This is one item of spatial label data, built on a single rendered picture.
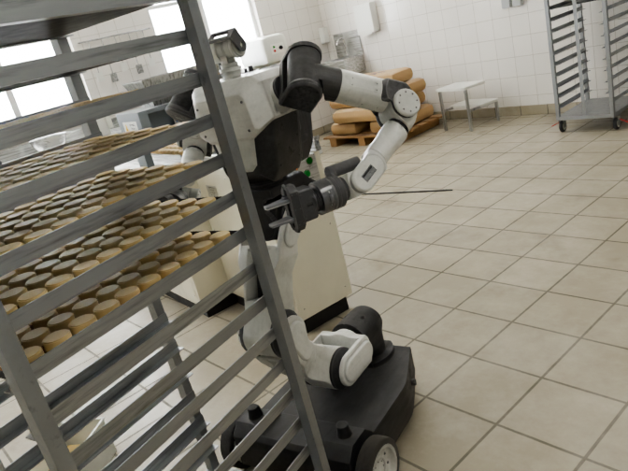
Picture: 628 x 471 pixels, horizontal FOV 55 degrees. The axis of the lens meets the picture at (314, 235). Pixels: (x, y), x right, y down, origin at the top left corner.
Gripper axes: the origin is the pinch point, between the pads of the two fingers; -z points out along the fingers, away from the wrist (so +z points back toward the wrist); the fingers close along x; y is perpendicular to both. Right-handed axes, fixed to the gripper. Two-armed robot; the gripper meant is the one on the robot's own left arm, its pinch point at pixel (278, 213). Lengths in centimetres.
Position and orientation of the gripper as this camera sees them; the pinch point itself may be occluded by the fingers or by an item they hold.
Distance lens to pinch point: 150.1
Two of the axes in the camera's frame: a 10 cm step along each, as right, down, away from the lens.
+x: -2.3, -9.2, -3.2
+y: 4.5, 1.9, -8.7
